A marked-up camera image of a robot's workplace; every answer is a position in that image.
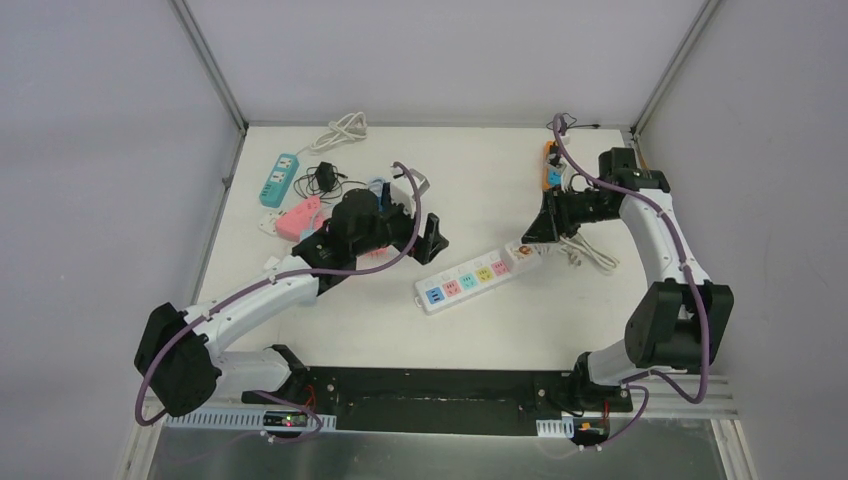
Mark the teal power strip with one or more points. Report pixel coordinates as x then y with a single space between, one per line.
279 180

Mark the orange power strip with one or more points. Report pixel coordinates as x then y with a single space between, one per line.
551 159

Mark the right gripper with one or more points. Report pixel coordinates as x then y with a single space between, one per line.
554 219

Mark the blue cube adapter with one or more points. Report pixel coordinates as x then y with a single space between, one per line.
384 197

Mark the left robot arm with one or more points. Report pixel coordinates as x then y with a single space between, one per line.
183 354

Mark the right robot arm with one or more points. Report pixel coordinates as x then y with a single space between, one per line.
675 331

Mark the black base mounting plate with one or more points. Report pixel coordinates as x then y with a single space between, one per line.
441 401

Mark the white cube adapter bear print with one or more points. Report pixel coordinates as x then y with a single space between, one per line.
520 256

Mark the pink triangular power strip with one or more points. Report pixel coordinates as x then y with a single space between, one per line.
308 214

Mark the pink square plug adapter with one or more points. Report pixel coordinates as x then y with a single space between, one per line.
379 253

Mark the black power adapter with cable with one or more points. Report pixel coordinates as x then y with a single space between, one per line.
324 181

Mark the small white plug adapter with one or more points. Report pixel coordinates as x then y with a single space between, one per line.
270 263

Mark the white long power strip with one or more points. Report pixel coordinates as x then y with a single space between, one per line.
487 273

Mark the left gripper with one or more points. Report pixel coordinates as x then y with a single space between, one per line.
407 233

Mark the light blue square adapter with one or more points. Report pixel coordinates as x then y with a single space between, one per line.
552 179

